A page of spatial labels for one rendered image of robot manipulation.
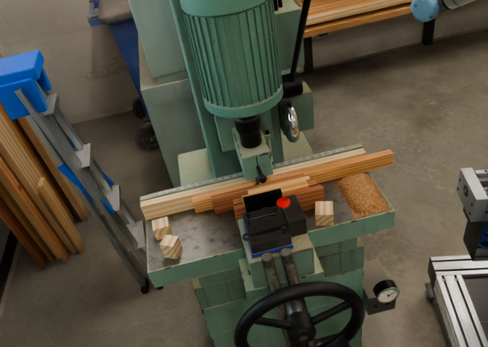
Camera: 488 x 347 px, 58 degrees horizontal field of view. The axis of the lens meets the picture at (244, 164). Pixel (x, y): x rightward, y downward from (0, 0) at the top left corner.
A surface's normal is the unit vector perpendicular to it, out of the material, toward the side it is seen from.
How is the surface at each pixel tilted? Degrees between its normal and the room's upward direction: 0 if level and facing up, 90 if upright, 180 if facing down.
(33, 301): 0
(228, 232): 0
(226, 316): 90
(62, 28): 90
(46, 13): 90
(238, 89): 90
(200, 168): 0
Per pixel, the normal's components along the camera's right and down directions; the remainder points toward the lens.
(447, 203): -0.14, -0.77
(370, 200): -0.04, -0.35
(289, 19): 0.19, 0.59
